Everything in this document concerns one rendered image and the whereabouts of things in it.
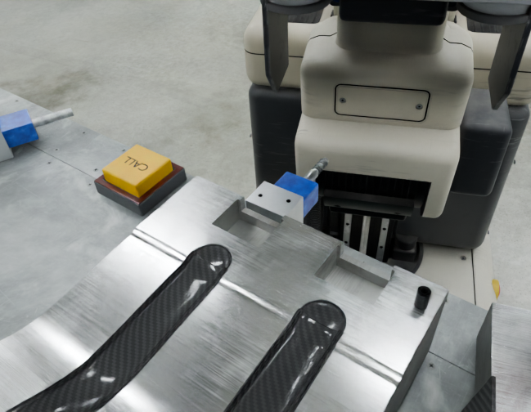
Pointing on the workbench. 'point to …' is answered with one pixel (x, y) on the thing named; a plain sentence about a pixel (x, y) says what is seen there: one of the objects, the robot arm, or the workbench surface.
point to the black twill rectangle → (483, 398)
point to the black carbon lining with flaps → (275, 399)
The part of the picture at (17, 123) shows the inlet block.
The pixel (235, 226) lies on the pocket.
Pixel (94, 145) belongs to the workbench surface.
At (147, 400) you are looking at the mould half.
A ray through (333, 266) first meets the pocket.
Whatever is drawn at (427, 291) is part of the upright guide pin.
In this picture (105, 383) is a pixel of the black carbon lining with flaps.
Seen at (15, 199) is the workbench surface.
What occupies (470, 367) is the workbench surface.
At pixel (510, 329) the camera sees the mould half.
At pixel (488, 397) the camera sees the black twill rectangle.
